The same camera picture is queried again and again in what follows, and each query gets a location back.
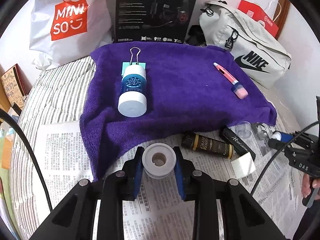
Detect clear plastic cap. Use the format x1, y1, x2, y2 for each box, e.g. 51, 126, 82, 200
235, 121, 252, 139

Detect black Horizon stick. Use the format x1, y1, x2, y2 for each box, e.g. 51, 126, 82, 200
219, 126, 256, 161

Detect white wall charger plug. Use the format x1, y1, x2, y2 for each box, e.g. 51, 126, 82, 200
231, 152, 256, 179

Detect white tape roll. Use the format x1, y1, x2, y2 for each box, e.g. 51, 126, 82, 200
142, 143, 176, 179

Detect black gold lighter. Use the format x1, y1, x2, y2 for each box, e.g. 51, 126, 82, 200
181, 133, 234, 159

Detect pink blue eraser case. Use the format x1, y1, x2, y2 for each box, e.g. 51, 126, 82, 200
231, 83, 248, 100

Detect blue white bottle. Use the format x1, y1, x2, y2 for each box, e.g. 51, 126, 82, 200
118, 64, 147, 118

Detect pink highlighter pen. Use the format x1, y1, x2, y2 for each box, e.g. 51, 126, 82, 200
213, 62, 239, 85

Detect green binder clip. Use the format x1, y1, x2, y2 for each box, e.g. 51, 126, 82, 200
121, 47, 146, 77

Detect person's right hand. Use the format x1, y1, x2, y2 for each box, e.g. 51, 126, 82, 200
301, 174, 320, 198

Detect newspaper sheet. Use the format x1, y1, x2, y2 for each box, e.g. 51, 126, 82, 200
37, 121, 308, 240

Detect white Nike waist bag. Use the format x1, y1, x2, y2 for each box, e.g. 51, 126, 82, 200
199, 1, 291, 88

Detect purple towel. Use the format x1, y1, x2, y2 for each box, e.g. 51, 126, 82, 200
80, 42, 277, 180

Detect wooden headboard edge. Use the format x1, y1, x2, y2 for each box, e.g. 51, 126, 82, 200
274, 0, 291, 40

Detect patterned notebook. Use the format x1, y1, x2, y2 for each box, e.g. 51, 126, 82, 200
1, 64, 27, 109

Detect white Miniso plastic bag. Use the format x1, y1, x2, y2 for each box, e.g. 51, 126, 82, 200
29, 0, 112, 70

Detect black headset box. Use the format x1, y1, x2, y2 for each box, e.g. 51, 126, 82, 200
114, 0, 196, 43

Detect black cable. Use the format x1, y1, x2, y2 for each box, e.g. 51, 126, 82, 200
249, 120, 320, 197

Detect red paper bag white handles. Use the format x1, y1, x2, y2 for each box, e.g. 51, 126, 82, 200
238, 0, 282, 37

